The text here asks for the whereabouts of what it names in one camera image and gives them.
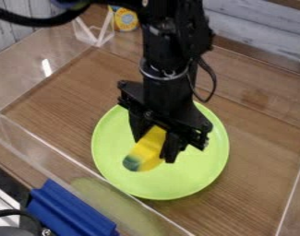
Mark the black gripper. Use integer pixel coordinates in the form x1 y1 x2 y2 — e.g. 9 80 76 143
119 65 214 163

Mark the yellow toy banana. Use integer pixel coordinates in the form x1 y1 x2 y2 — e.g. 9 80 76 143
123 126 167 171

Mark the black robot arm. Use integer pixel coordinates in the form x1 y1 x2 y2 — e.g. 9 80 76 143
0 0 214 163

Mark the green round plate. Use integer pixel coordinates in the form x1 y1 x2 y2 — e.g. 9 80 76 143
91 104 230 200

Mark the blue plastic clamp block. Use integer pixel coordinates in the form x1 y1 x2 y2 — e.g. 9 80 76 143
26 179 120 236

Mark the yellow labelled tin can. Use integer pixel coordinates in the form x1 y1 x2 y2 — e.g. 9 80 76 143
108 6 140 32

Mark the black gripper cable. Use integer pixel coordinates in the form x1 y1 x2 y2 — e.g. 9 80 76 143
188 56 219 104

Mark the clear acrylic enclosure wall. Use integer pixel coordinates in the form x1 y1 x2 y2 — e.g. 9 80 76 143
0 10 300 236

